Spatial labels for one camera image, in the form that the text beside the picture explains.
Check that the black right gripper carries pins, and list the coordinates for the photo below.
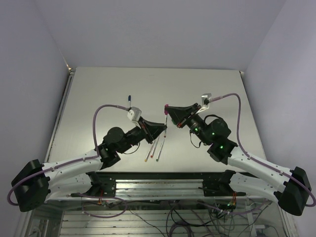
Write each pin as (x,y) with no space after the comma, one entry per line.
(180,115)

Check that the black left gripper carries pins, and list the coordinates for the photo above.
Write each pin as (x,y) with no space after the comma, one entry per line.
(150,130)

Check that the white pen purple end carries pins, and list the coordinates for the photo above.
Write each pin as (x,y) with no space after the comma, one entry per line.
(166,119)

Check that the white pen red end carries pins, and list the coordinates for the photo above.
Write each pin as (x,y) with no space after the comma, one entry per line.
(154,148)

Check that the white pen yellow end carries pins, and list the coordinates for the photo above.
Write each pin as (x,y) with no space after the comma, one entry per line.
(149,153)

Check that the white pen blue tip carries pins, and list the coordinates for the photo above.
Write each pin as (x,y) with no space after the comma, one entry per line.
(130,101)

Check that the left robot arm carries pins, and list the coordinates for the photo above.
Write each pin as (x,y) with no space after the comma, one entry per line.
(38,182)

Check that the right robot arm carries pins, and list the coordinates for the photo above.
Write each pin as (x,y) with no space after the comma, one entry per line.
(289,188)

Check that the white pen green end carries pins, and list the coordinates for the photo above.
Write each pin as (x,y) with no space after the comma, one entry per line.
(160,150)

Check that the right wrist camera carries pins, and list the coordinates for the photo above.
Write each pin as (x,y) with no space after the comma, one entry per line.
(206,100)

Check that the aluminium frame rail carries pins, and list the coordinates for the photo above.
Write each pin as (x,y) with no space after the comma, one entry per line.
(158,189)

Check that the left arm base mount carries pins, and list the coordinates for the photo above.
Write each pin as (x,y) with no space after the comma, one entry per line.
(98,187)

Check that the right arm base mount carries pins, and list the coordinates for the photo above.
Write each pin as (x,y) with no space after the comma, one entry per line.
(217,184)

